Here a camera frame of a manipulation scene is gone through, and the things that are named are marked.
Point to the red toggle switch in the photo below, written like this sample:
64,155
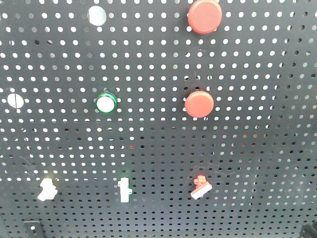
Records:
202,186

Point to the yellow toggle switch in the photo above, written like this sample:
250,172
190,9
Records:
49,190

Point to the black perforated pegboard panel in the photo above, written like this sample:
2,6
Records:
258,146

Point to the lower red mushroom button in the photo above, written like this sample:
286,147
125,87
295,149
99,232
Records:
199,104

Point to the red mushroom button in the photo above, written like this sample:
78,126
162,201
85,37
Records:
204,16
199,104

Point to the green illuminated push button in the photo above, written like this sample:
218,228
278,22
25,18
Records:
106,102

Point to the upper red mushroom button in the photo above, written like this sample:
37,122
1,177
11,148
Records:
204,16

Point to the white-green toggle switch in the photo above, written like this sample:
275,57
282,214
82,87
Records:
125,190

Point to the left pegboard mounting bracket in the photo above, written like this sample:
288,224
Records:
34,229

